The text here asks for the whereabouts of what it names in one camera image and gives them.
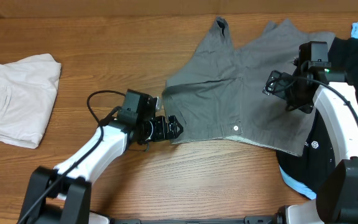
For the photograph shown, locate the grey shorts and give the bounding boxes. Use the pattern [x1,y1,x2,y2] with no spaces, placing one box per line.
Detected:
[162,17,335,156]

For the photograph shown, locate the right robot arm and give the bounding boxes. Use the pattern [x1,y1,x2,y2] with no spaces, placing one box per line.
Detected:
[262,41,358,223]

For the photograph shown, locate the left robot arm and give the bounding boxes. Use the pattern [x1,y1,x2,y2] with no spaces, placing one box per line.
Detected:
[18,90,183,224]

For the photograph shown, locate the black polo shirt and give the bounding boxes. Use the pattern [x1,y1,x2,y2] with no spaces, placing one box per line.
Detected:
[275,36,358,194]

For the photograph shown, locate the light blue garment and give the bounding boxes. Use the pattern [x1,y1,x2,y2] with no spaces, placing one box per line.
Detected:
[276,22,358,200]

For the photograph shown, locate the folded white shorts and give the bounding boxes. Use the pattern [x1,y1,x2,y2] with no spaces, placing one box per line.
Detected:
[0,54,62,149]

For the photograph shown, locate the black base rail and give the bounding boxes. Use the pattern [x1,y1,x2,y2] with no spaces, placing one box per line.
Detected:
[110,216,274,224]

